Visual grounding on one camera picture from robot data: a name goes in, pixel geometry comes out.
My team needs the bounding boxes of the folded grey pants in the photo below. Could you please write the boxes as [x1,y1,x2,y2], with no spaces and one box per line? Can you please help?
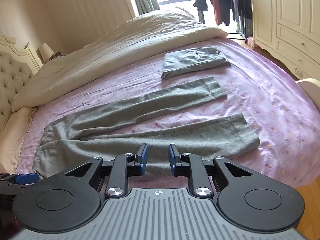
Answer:
[161,46,231,80]

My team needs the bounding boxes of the cream pillow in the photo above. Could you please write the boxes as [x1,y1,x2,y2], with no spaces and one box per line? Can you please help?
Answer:
[0,106,38,173]

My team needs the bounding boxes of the grey pants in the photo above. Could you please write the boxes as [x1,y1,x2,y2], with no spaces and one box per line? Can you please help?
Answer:
[161,46,231,80]
[32,76,260,178]

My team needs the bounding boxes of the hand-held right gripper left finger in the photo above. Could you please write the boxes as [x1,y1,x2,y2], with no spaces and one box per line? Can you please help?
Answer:
[64,144,148,197]

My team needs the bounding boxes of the pink patterned bedsheet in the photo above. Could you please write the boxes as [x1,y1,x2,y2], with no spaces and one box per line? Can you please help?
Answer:
[19,37,318,189]

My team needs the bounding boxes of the red hanging garment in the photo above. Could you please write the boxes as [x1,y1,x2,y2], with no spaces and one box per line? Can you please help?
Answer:
[209,0,223,25]

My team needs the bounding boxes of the dark blue hanging garment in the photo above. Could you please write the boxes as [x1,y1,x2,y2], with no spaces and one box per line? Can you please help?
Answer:
[217,0,236,27]

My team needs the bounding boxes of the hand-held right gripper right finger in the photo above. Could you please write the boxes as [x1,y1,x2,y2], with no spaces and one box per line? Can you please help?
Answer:
[169,144,253,197]

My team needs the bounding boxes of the cream bed footboard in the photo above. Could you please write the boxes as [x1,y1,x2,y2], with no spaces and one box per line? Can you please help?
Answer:
[295,78,320,103]

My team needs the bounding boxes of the bedside lamp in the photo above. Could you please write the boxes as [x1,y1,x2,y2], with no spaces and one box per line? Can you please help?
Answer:
[38,42,55,64]

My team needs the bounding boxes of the cream wardrobe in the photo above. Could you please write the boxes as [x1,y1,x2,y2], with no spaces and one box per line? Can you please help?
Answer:
[250,0,320,80]

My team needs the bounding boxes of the cream duvet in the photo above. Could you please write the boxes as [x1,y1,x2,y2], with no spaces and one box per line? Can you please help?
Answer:
[11,6,228,112]

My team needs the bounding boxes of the cream tufted headboard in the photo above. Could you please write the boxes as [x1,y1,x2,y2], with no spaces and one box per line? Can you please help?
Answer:
[0,35,43,133]

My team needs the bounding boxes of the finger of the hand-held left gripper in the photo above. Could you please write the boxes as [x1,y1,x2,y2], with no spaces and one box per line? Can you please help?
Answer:
[0,172,40,187]

